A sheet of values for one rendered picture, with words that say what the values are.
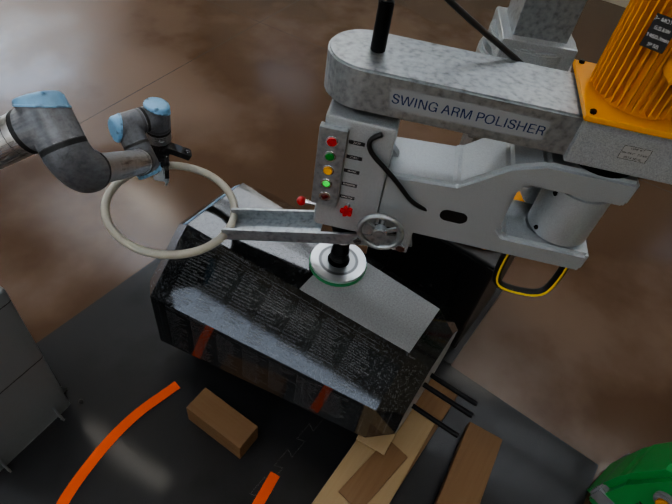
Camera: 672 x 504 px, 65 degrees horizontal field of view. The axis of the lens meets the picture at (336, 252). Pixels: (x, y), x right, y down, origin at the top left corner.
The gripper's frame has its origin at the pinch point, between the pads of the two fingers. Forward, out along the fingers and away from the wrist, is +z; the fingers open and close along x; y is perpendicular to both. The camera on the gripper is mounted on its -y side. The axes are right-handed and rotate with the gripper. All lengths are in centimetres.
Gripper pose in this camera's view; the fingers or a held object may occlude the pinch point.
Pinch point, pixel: (166, 178)
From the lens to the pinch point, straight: 230.0
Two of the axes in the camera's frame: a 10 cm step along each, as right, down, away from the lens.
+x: 3.2, 7.7, -5.6
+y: -9.3, 1.3, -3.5
